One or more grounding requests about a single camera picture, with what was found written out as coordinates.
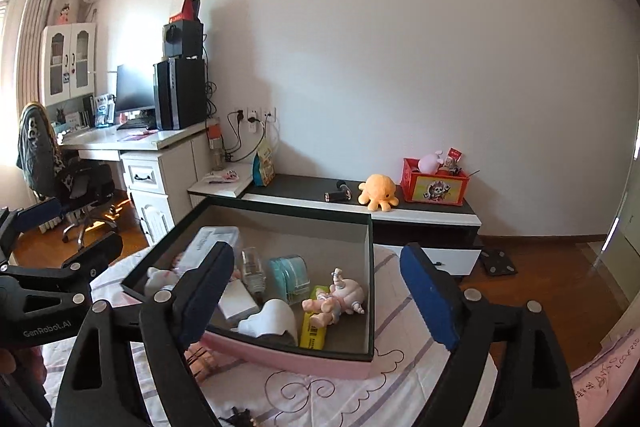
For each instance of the clear bottle with orange label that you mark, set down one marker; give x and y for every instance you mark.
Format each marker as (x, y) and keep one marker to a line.
(216, 149)

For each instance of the white desk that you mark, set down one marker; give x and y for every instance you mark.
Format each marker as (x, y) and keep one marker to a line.
(170, 157)

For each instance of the baby doll figure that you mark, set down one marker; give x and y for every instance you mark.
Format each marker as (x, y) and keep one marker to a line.
(342, 294)

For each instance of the blue and orange snack bag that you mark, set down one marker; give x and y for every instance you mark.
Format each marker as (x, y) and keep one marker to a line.
(264, 167)

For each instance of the dark-rimmed cardboard storage box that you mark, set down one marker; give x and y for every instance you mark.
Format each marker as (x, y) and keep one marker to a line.
(300, 232)

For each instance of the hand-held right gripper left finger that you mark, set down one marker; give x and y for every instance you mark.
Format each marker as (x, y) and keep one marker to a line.
(205, 297)

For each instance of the white toy figure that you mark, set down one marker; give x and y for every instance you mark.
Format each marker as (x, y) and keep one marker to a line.
(161, 281)

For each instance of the black computer tower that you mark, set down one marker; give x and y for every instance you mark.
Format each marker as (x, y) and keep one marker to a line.
(180, 94)

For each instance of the pink printed blanket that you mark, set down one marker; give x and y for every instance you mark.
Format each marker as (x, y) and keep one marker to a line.
(610, 362)

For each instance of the white rounded plastic device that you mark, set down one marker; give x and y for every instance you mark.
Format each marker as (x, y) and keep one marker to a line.
(270, 319)

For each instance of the blue printed box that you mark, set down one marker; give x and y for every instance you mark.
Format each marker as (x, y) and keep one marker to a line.
(105, 109)

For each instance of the white power adapter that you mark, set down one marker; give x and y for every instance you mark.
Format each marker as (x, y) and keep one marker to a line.
(240, 304)

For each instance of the clear plastic container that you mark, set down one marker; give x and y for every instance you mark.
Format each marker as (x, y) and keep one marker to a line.
(215, 239)

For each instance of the teal tape dispenser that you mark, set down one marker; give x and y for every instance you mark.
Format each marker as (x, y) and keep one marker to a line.
(289, 279)

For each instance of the black handheld roller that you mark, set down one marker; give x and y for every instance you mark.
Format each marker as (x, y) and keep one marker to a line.
(339, 192)

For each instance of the orange octopus plush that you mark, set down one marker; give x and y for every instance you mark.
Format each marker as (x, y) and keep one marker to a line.
(380, 192)

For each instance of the red and white packet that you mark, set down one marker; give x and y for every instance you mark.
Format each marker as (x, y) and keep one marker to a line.
(186, 4)

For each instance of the striped white bed sheet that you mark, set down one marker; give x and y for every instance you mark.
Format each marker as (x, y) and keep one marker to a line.
(350, 397)

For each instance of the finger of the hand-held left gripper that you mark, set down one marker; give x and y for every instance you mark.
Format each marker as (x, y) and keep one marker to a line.
(40, 213)
(100, 252)

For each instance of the small doll figure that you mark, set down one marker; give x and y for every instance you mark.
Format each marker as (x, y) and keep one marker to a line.
(63, 14)

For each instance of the white wall socket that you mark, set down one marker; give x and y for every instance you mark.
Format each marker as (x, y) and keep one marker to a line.
(252, 113)
(270, 113)

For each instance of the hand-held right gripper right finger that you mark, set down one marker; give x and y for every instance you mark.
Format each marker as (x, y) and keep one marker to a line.
(430, 302)

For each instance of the black bathroom scale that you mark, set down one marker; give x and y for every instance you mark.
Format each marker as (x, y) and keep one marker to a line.
(497, 263)

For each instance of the small black object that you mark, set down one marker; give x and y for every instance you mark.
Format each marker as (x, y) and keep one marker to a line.
(239, 418)

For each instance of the black cardboard box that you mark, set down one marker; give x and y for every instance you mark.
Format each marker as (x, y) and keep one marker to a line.
(185, 39)

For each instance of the small red card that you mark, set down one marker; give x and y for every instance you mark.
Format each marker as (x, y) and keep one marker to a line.
(455, 154)

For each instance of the red plastic crate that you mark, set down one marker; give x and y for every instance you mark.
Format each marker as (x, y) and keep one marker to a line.
(435, 192)

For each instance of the black computer monitor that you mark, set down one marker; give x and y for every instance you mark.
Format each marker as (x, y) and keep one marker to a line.
(135, 89)

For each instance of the pink plush toy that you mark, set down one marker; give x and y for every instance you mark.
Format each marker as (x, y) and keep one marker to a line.
(430, 162)

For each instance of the pink printed pouch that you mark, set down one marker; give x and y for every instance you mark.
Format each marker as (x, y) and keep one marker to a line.
(222, 175)

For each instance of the black keyboard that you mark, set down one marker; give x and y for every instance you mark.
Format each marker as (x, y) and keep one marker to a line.
(135, 124)

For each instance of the black office chair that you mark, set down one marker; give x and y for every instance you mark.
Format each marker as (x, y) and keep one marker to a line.
(75, 182)

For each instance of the yellow highlighter pen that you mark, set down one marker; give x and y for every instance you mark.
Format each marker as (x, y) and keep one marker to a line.
(315, 337)

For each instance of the black low cabinet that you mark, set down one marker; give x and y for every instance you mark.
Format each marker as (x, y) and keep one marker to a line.
(300, 192)

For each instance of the white glass-door cupboard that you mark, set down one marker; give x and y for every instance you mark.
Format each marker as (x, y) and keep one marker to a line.
(67, 67)

